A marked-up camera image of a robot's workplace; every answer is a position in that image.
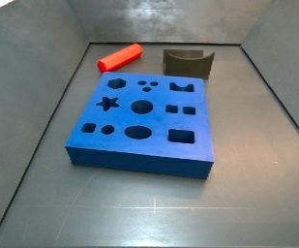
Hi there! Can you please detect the dark grey curved cradle stand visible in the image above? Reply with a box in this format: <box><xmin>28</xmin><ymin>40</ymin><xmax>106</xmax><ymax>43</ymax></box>
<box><xmin>163</xmin><ymin>49</ymin><xmax>215</xmax><ymax>79</ymax></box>

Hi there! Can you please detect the blue foam shape-sorter block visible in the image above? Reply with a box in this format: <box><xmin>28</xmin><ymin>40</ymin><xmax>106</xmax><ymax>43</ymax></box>
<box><xmin>64</xmin><ymin>73</ymin><xmax>214</xmax><ymax>178</ymax></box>

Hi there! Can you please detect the red hexagonal prism peg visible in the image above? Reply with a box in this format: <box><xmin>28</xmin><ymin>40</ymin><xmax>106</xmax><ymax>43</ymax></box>
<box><xmin>98</xmin><ymin>44</ymin><xmax>143</xmax><ymax>73</ymax></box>

